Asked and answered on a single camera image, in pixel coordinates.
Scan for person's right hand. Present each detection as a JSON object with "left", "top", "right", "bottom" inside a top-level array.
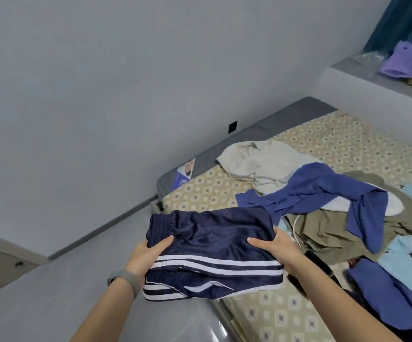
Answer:
[{"left": 246, "top": 226, "right": 308, "bottom": 276}]

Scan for person's left hand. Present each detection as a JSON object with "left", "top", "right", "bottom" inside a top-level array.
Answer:
[{"left": 125, "top": 234, "right": 175, "bottom": 285}]

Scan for navy velvet garment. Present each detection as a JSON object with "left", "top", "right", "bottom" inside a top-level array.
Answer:
[{"left": 288, "top": 249, "right": 412, "bottom": 342}]

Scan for olive green trousers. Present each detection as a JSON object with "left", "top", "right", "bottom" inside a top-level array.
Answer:
[{"left": 284, "top": 171, "right": 412, "bottom": 266}]

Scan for navy striped track pants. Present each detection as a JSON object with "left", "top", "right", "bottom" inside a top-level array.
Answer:
[{"left": 142, "top": 206, "right": 285, "bottom": 302}]

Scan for white red-striped zip jacket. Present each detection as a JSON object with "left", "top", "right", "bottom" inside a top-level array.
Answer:
[{"left": 216, "top": 139, "right": 405, "bottom": 215}]

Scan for bed with patterned beige sheet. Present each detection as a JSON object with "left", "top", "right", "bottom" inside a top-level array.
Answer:
[{"left": 155, "top": 96, "right": 412, "bottom": 342}]

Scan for light blue fleece garment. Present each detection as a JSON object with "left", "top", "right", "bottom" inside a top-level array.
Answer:
[{"left": 377, "top": 183, "right": 412, "bottom": 300}]

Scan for person's left forearm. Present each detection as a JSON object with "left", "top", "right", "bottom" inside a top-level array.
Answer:
[{"left": 69, "top": 281, "right": 139, "bottom": 342}]

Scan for person's right forearm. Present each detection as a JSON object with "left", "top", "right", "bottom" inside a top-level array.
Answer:
[{"left": 288, "top": 260, "right": 403, "bottom": 342}]

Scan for grey band wristwatch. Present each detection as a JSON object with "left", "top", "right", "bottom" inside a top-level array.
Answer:
[{"left": 106, "top": 268, "right": 144, "bottom": 300}]

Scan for blue printed booklet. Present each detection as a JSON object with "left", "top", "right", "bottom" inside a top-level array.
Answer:
[{"left": 172, "top": 158, "right": 197, "bottom": 191}]

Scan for clear plastic bag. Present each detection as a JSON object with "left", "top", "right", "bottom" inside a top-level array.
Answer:
[{"left": 354, "top": 49, "right": 388, "bottom": 67}]

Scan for purple cloth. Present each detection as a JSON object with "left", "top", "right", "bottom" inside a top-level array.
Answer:
[{"left": 379, "top": 40, "right": 412, "bottom": 81}]

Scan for blue curtain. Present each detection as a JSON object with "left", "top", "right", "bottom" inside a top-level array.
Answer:
[{"left": 363, "top": 0, "right": 412, "bottom": 57}]

